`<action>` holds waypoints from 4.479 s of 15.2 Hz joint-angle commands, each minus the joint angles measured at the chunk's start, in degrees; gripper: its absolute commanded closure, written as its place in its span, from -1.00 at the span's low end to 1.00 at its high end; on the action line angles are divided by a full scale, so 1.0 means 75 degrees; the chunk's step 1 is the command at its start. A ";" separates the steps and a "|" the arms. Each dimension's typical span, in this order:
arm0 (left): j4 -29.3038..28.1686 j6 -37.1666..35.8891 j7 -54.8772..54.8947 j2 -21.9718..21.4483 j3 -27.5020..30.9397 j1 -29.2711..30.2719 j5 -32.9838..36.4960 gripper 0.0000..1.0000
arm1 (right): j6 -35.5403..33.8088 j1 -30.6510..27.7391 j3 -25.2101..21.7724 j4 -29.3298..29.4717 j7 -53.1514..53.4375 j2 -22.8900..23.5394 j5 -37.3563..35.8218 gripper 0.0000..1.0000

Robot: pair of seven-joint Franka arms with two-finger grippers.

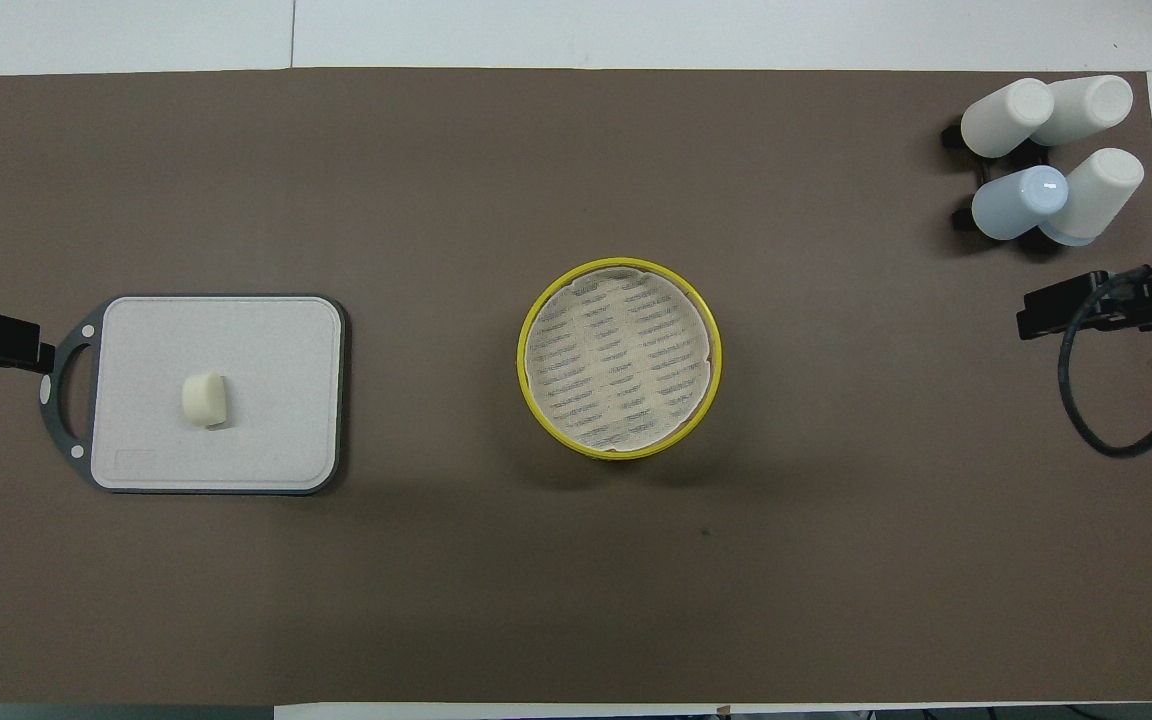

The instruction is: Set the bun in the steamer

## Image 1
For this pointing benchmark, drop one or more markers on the black cup rack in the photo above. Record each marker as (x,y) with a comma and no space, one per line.
(964,218)

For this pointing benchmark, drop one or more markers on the light blue plastic cup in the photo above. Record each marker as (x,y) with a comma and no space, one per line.
(1016,205)

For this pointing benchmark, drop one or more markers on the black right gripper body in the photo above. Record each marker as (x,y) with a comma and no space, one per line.
(1046,312)

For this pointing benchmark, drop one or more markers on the white steamed bun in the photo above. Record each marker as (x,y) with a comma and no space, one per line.
(204,400)

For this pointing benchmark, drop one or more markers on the brown table mat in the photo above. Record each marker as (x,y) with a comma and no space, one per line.
(436,600)

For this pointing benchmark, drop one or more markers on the yellow steamer lid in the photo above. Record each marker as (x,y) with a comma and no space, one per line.
(522,358)

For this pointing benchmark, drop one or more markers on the white cutting board grey frame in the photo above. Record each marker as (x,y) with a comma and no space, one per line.
(266,400)

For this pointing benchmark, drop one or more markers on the white plastic cup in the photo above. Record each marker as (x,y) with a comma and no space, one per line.
(1004,118)
(1101,195)
(1091,105)

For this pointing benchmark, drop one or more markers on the printed paper steamer liner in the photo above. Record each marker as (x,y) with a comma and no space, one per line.
(616,360)

